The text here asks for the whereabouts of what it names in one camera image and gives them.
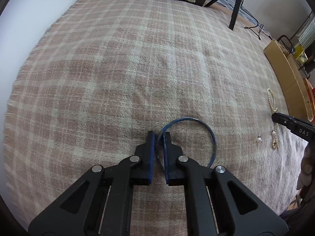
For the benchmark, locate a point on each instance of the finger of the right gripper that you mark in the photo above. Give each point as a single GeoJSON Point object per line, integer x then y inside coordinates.
{"type": "Point", "coordinates": [282, 119]}

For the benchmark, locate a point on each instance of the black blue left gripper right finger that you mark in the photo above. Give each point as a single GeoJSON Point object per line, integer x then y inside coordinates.
{"type": "Point", "coordinates": [216, 202]}

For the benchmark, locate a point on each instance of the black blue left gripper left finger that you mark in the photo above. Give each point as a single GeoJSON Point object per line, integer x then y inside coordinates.
{"type": "Point", "coordinates": [100, 201]}

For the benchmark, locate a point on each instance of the pearl earring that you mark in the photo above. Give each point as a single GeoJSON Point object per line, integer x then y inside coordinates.
{"type": "Point", "coordinates": [259, 138]}

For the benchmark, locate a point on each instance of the dark blue bangle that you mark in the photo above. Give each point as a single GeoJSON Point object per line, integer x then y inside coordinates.
{"type": "Point", "coordinates": [176, 121]}

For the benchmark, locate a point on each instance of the brown cardboard box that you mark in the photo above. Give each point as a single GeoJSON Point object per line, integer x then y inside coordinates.
{"type": "Point", "coordinates": [290, 80]}

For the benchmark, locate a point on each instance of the black clothes rack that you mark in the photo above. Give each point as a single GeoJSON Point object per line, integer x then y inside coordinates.
{"type": "Point", "coordinates": [290, 42]}

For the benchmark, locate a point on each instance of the yellow box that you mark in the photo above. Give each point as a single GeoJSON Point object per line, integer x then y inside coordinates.
{"type": "Point", "coordinates": [299, 54]}

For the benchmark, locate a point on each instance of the striped hanging towel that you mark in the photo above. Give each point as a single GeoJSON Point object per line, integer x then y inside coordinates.
{"type": "Point", "coordinates": [307, 35]}

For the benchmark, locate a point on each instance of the pink plaid blanket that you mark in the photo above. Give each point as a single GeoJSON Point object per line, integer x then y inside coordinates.
{"type": "Point", "coordinates": [108, 72]}

